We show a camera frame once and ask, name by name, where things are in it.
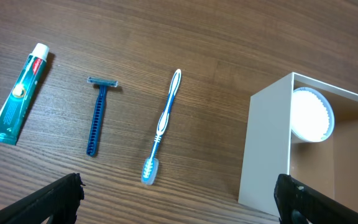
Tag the blue white toothbrush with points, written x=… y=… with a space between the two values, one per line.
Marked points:
x=150 y=168

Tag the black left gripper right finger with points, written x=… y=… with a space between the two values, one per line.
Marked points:
x=299 y=203

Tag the round white cotton-swab tub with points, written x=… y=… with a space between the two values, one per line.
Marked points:
x=312 y=117

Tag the white cardboard box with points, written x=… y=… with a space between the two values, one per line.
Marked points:
x=330 y=167

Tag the green toothpaste tube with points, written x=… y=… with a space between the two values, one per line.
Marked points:
x=15 y=107

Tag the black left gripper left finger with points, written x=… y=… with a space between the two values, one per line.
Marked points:
x=57 y=202

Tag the blue disposable razor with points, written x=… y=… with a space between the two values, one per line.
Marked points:
x=98 y=114

